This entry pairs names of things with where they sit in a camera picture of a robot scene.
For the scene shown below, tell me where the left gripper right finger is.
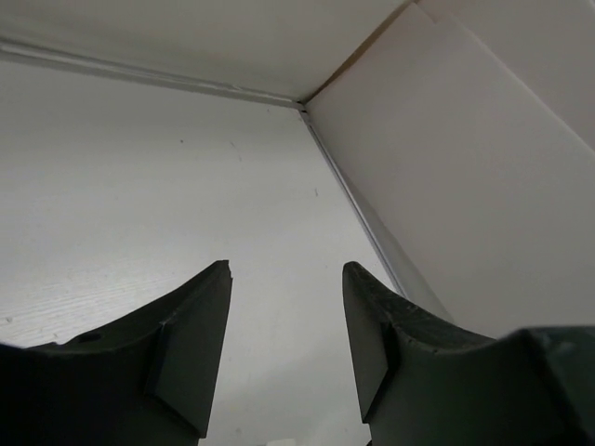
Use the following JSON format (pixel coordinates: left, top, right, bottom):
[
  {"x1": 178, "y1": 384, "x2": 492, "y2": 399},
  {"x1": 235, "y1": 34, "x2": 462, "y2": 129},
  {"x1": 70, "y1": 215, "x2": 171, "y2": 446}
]
[{"x1": 342, "y1": 261, "x2": 511, "y2": 445}]

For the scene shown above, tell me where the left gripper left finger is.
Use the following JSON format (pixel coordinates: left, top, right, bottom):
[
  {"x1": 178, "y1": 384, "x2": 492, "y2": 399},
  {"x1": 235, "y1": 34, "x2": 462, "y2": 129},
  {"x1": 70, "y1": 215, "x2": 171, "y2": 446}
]
[{"x1": 49, "y1": 260, "x2": 232, "y2": 445}]

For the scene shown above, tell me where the aluminium rail right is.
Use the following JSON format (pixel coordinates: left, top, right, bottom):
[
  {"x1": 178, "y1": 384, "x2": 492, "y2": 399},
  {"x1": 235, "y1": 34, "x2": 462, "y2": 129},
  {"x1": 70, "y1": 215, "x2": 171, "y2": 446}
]
[{"x1": 298, "y1": 107, "x2": 454, "y2": 322}]

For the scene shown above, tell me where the aluminium rail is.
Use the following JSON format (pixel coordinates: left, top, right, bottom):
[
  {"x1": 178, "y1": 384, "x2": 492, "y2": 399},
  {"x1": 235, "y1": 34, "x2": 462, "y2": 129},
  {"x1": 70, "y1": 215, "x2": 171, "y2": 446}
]
[
  {"x1": 298, "y1": 107, "x2": 454, "y2": 322},
  {"x1": 1, "y1": 38, "x2": 306, "y2": 112}
]

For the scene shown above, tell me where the aluminium rail back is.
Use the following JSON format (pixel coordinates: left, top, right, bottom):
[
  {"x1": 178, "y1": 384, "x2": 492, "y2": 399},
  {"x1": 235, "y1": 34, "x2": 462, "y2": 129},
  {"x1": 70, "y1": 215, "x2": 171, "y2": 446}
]
[{"x1": 1, "y1": 38, "x2": 306, "y2": 112}]

